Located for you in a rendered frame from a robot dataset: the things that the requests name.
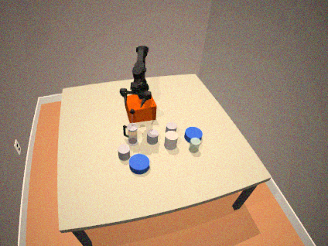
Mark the blue short cylinder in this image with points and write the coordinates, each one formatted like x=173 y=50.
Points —
x=139 y=164
x=192 y=132

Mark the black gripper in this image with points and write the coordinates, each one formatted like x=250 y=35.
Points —
x=146 y=95

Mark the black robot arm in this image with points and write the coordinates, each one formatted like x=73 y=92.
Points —
x=139 y=70

